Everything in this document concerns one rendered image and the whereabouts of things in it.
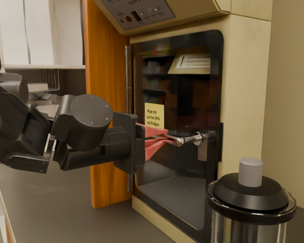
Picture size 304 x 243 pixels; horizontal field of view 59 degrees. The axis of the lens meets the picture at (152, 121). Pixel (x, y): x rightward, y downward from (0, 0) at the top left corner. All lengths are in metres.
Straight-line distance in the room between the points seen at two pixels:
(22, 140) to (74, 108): 0.08
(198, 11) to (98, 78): 0.35
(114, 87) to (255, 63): 0.39
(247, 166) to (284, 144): 0.57
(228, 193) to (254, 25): 0.30
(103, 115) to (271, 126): 0.67
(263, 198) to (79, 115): 0.24
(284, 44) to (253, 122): 0.43
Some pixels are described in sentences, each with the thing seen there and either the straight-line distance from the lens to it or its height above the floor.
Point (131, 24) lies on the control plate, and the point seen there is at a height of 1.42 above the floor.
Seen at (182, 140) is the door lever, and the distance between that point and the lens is 0.47.
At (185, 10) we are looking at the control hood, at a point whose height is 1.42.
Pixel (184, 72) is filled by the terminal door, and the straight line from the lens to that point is 0.52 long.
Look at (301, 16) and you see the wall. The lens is 0.90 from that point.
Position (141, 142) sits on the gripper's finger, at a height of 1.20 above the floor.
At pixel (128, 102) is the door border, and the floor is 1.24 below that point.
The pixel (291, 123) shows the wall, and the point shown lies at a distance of 0.90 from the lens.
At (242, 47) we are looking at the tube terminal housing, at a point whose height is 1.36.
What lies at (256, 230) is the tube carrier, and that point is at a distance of 0.35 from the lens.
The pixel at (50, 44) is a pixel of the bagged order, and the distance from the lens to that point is 1.62.
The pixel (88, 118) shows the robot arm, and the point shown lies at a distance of 0.35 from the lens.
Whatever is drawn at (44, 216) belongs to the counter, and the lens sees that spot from 0.81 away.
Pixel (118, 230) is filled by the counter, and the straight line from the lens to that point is 0.71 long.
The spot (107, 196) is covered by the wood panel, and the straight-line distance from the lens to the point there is 0.81.
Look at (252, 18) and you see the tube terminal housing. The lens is 0.52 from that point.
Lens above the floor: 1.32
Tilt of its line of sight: 10 degrees down
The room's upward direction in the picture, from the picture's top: straight up
